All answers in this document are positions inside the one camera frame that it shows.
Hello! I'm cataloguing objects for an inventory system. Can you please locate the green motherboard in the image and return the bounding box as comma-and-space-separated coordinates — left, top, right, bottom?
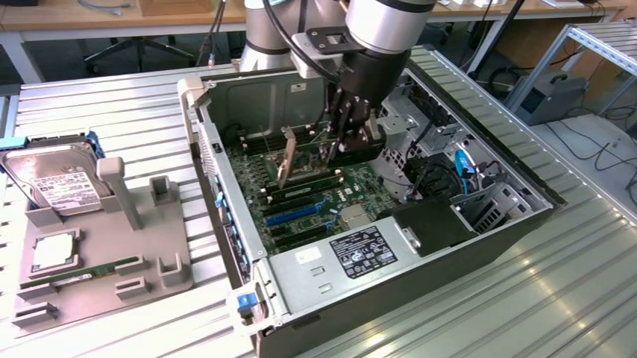
226, 125, 400, 258

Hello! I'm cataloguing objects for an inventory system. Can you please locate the black expansion slot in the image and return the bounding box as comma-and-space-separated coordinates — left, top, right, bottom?
273, 227, 330, 249
262, 201, 318, 217

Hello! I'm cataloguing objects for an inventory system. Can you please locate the perforated metal disk bay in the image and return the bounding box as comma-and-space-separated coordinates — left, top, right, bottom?
370, 91, 468, 204

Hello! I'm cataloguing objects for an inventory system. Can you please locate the wooden desk with box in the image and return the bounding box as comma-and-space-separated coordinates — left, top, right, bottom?
0, 0, 250, 85

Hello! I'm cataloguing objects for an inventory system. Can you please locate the silver power supply unit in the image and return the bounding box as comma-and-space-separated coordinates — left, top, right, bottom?
257, 216, 425, 318

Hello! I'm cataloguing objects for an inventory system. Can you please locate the black office chair base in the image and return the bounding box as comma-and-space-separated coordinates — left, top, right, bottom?
82, 35, 195, 74

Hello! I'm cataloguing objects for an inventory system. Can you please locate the aluminium slat frame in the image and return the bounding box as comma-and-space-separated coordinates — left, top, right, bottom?
505, 20, 637, 116

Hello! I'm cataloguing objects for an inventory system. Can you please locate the black plastic shroud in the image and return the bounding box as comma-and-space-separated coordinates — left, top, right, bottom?
376, 195, 482, 258

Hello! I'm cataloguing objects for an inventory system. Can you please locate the grey box with handle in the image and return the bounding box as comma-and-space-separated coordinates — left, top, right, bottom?
512, 72, 588, 126

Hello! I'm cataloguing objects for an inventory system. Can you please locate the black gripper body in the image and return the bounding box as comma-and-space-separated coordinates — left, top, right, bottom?
338, 50, 413, 104

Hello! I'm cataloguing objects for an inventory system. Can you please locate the black camera cable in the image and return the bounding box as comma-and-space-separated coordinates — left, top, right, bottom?
262, 0, 345, 81

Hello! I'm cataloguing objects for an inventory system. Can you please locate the blue disk carrier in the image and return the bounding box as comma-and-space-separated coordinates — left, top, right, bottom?
0, 126, 107, 176

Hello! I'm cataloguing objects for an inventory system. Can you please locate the black graphics card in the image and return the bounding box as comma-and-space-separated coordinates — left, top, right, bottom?
275, 125, 385, 189

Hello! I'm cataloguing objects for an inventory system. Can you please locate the thin metal locking lever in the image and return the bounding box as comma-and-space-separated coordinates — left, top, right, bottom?
259, 125, 275, 162

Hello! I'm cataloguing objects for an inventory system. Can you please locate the black RAM slot bank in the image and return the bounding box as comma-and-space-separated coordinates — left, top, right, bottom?
237, 126, 330, 157

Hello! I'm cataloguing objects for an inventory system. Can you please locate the hanging robot cable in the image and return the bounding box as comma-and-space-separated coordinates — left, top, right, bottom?
197, 0, 229, 68

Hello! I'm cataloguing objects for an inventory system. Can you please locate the light blue cable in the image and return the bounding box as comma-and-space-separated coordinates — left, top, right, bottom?
79, 0, 134, 16

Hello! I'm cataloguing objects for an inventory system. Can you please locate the silver hard disk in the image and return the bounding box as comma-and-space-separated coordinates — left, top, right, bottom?
0, 143, 114, 217

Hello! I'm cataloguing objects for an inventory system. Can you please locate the brown cardboard box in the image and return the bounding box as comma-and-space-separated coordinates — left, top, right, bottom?
138, 0, 210, 16

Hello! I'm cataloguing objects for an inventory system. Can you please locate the grey parts rack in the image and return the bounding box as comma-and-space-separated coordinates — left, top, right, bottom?
10, 156, 195, 339

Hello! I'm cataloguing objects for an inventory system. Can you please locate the blue disk wire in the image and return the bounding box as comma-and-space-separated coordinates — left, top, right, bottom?
453, 148, 474, 195

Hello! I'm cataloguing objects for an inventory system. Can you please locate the open black PC case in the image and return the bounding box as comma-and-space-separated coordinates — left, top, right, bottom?
178, 54, 569, 358

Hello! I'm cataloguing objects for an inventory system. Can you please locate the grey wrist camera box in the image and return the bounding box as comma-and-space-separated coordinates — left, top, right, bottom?
291, 28, 368, 79

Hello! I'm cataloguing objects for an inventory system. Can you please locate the silver chipset heatsink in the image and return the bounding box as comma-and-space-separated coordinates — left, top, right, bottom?
339, 206, 373, 228

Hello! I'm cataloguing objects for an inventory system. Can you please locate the silver CPU chip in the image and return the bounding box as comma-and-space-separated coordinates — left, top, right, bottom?
30, 235, 76, 272

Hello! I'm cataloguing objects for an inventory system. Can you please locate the black slanted pole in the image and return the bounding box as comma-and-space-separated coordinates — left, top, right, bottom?
468, 0, 526, 75

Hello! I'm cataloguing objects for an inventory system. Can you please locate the loose green RAM stick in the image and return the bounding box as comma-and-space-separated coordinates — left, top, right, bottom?
18, 257, 140, 290

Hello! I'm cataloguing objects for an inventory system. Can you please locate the long wooden desk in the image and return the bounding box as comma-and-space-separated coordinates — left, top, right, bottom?
428, 0, 628, 75

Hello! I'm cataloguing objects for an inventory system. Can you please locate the installed green RAM stick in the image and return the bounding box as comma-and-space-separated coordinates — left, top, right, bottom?
266, 175, 342, 204

